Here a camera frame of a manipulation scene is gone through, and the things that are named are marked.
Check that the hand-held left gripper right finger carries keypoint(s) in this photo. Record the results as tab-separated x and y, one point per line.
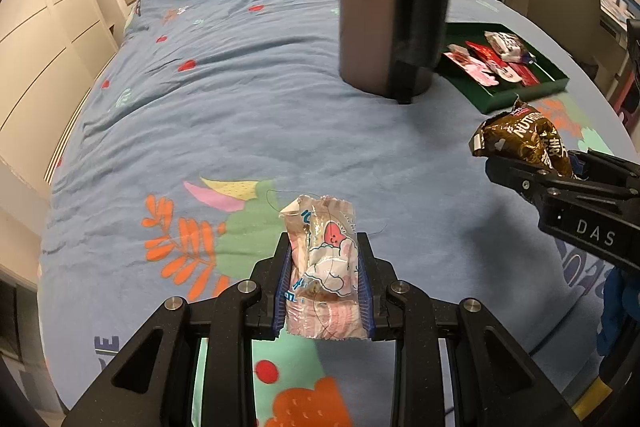
364	292

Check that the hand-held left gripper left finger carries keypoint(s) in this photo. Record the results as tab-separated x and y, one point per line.
284	287

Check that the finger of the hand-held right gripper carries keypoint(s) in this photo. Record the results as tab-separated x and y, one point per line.
530	182
580	164

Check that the dark brown snack bag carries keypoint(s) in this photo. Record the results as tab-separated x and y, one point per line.
525	137

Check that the clear pink candy packet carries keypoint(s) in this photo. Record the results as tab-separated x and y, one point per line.
325	257

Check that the green tray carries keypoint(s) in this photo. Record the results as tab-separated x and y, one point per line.
500	99

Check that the red white snack pouch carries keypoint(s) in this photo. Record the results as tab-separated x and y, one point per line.
522	74

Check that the pink cartoon snack packet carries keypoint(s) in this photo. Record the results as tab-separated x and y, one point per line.
472	69

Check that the white brown cookie bag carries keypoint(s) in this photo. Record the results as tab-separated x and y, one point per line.
505	44

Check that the dark red snack packet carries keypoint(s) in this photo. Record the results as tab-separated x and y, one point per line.
480	51

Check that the person's right hand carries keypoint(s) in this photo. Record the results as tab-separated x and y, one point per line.
615	312

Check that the grey chair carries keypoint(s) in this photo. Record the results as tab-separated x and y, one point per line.
562	7

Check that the black brown bin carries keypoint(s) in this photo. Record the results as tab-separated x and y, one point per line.
380	7

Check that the white wardrobe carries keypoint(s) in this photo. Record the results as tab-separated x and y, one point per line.
40	17

